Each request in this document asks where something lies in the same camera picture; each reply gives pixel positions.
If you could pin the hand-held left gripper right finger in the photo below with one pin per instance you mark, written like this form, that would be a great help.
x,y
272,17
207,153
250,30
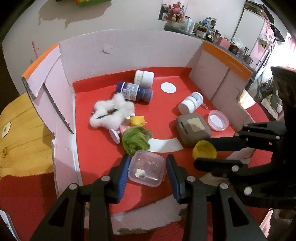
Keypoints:
x,y
174,178

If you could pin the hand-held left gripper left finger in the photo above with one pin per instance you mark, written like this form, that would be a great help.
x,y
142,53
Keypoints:
x,y
122,178

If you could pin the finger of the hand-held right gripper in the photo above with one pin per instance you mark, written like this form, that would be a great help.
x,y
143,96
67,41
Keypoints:
x,y
231,143
215,164

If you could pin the yellow cap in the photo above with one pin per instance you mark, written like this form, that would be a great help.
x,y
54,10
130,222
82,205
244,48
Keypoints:
x,y
203,149

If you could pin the clear square plastic box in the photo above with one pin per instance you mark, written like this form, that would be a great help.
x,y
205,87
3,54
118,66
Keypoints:
x,y
145,166

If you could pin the clear round lid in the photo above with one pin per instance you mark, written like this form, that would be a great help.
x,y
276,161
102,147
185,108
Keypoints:
x,y
217,120

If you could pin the green fluffy hair accessory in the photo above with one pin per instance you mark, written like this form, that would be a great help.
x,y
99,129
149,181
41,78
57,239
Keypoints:
x,y
134,139

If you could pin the grey plastic case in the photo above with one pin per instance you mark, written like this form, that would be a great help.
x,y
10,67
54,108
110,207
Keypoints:
x,y
185,134

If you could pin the small pink toy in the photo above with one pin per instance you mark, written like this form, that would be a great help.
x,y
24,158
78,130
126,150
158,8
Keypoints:
x,y
122,128

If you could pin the white labelled pill bottle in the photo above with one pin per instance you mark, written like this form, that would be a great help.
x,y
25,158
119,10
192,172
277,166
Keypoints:
x,y
189,103

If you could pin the small yellow toy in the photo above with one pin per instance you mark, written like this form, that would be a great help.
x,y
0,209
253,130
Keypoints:
x,y
137,120

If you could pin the orange cardboard box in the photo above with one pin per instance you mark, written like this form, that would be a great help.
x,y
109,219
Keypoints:
x,y
161,109

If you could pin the white fluffy hair clip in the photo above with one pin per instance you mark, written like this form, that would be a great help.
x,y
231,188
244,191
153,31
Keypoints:
x,y
122,106

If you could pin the blue ink bottle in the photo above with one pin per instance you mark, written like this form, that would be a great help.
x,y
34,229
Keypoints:
x,y
129,90

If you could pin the large white jar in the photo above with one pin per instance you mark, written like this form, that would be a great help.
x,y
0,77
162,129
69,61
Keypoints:
x,y
143,78

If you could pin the grey plush toy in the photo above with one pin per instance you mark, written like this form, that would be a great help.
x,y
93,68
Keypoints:
x,y
274,99

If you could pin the red knitted blanket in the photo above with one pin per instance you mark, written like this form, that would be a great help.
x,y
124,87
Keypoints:
x,y
27,197

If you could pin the clutter of bottles and jars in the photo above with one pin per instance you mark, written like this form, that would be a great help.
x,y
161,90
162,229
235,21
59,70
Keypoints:
x,y
208,25

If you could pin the black hanging clothes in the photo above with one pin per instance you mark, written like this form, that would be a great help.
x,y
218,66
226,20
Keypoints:
x,y
278,32

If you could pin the white refrigerator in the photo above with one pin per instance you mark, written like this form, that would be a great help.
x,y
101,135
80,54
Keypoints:
x,y
249,23

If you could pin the white remote control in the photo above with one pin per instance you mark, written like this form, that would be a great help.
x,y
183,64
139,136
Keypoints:
x,y
7,222

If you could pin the small white sticker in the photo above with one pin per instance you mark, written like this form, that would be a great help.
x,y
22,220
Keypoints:
x,y
5,129

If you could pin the side table with dark cloth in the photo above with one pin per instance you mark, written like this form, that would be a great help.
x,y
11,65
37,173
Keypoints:
x,y
170,28

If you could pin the patterned dark bag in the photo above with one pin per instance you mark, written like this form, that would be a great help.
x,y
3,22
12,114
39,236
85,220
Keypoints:
x,y
259,9

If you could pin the pink rabbit plush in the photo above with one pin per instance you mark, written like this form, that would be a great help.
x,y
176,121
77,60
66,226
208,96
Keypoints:
x,y
173,12

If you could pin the pink stick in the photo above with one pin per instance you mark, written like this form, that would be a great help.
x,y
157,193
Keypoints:
x,y
34,49

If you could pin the green shopping bag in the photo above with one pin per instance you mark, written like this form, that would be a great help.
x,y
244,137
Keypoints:
x,y
92,2

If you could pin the wall mirror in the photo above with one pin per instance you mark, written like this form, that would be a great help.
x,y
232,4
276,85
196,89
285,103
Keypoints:
x,y
165,5

